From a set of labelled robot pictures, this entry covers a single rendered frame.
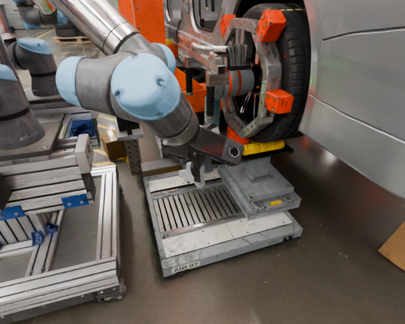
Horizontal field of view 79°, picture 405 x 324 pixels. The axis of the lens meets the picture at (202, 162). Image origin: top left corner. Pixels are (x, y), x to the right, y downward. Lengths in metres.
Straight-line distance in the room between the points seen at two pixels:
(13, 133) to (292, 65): 0.99
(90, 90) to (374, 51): 0.71
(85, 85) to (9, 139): 0.58
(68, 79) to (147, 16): 1.20
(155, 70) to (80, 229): 1.22
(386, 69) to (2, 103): 1.04
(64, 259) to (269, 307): 0.97
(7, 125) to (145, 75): 0.67
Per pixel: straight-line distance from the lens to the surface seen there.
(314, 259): 1.59
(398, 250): 1.85
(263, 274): 1.45
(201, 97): 1.74
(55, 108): 1.41
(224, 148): 0.47
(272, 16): 1.09
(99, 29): 0.52
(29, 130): 0.95
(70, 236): 1.44
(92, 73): 0.38
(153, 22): 1.59
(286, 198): 1.62
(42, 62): 1.37
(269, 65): 1.07
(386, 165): 0.85
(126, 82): 0.32
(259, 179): 1.61
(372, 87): 0.85
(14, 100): 0.92
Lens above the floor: 1.20
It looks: 34 degrees down
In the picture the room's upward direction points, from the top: straight up
